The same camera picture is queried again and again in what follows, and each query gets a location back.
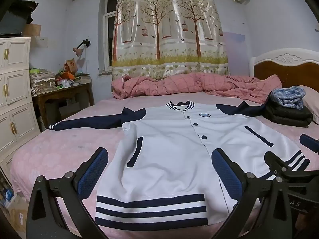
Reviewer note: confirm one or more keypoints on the wooden desk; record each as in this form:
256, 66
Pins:
62, 93

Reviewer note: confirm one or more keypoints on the pink checked quilt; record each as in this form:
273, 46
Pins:
174, 84

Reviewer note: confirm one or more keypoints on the orange toy clutter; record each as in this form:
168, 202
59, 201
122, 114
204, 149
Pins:
70, 66

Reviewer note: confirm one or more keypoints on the pink desk lamp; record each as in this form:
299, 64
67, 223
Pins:
77, 51

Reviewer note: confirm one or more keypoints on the folded black clothes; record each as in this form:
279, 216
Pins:
286, 117

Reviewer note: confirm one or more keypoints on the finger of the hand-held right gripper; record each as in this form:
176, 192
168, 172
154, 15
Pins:
310, 142
276, 165

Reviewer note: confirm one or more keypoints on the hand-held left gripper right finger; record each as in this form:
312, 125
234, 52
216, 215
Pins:
226, 171

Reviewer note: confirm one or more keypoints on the folded blue plaid cloth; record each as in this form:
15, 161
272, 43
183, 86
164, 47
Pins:
286, 97

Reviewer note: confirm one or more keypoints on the white cabinet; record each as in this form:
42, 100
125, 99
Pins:
17, 92

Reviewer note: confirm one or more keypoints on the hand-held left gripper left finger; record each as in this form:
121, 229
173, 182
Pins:
93, 171

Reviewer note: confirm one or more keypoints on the white and brown headboard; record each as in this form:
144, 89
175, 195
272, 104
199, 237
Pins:
286, 72

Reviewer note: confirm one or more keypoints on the orange toy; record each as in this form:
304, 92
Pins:
67, 75

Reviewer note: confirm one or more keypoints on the stack of books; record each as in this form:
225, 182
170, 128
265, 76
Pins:
83, 78

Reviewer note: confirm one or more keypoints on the stack of papers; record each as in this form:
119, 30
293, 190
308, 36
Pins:
41, 79

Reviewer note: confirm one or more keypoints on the white and navy jacket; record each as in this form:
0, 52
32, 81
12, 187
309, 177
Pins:
169, 154

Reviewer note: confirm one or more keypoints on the tree print curtain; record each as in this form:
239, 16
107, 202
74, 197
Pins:
169, 29

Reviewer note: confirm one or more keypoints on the pink pillow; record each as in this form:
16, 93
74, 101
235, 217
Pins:
311, 104

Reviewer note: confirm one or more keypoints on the cardboard box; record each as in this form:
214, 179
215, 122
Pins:
32, 29

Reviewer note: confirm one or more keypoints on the white framed window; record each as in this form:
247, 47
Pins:
109, 29

